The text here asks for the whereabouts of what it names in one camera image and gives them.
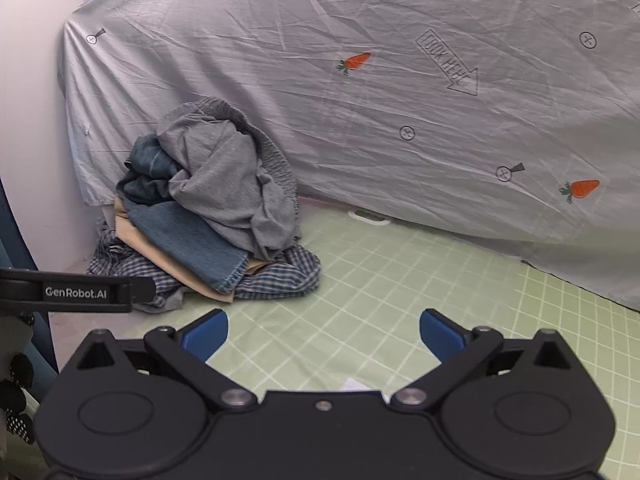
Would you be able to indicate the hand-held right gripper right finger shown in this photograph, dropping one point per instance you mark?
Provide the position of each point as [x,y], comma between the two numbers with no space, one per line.
[440,334]

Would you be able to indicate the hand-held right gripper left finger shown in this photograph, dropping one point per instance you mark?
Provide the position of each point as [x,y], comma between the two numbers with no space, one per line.
[206,334]

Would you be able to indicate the grey pants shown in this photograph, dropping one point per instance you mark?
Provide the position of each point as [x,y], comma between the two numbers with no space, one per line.
[225,185]

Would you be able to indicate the beige garment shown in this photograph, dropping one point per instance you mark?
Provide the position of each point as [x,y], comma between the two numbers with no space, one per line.
[150,260]

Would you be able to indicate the blue checked shirt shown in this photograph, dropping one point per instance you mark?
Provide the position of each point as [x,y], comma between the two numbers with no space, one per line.
[285,275]

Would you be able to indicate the blue denim jeans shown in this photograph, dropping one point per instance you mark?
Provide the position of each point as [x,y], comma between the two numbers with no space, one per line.
[175,240]

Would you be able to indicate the white paper scrap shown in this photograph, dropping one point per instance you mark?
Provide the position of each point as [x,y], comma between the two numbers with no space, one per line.
[354,386]

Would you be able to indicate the green checked bed sheet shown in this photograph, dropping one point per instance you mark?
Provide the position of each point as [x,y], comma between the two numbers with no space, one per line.
[350,285]

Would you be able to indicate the black white polka-dot cloth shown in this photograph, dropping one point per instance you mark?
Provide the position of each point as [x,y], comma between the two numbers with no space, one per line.
[17,400]

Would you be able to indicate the white plastic tag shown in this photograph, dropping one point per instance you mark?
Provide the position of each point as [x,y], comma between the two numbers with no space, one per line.
[370,217]

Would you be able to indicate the grey carrot-print sheet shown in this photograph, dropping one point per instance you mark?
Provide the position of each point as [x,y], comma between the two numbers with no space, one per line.
[400,110]

